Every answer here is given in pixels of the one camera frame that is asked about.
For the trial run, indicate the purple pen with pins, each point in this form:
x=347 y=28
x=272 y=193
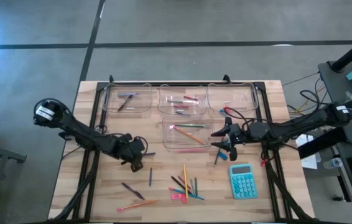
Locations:
x=133 y=191

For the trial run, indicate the dark blue marker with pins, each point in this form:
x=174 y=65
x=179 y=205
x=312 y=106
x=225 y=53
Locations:
x=150 y=153

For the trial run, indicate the orange pencil pink eraser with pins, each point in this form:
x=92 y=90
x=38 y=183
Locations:
x=137 y=204
x=190 y=136

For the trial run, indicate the green pencil pink eraser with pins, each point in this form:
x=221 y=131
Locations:
x=218 y=153

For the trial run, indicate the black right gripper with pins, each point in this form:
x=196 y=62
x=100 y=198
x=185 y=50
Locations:
x=240 y=135

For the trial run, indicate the clear water bottle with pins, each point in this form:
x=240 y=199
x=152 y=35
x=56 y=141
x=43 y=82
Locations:
x=333 y=162

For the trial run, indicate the black computer mouse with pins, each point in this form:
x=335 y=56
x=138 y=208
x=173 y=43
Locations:
x=337 y=198

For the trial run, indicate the yellow pencil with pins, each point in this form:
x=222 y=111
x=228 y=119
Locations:
x=185 y=181

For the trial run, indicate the blue pencil pink eraser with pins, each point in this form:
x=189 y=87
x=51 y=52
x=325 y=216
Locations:
x=194 y=196

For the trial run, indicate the black aluminium frame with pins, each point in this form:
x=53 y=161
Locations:
x=101 y=86

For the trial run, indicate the red zip tie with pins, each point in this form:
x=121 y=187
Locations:
x=263 y=162

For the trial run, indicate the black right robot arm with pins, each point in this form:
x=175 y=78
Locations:
x=303 y=124

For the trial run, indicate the dark grey desk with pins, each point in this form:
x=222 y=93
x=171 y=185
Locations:
x=350 y=137

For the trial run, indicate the red crayon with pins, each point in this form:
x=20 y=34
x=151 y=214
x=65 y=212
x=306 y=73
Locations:
x=191 y=98
x=181 y=179

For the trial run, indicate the white paper sheet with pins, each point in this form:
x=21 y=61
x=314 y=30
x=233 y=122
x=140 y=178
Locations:
x=308 y=160

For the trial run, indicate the red marker edge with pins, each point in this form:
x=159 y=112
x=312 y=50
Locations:
x=180 y=106

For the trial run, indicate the clear plastic bin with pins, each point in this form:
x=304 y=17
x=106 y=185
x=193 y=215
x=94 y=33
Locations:
x=194 y=107
x=138 y=105
x=182 y=140
x=238 y=93

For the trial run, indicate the dark green marker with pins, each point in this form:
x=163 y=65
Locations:
x=196 y=186

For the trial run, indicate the red eraser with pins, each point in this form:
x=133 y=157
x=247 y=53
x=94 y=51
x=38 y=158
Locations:
x=184 y=199
x=225 y=109

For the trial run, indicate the teal calculator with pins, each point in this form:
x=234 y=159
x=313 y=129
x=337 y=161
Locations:
x=243 y=182

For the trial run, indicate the black pen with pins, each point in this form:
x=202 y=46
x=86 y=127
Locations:
x=125 y=103

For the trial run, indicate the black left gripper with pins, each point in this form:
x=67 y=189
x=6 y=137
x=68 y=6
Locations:
x=129 y=147

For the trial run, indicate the lavender pen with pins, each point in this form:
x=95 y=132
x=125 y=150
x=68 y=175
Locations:
x=128 y=93

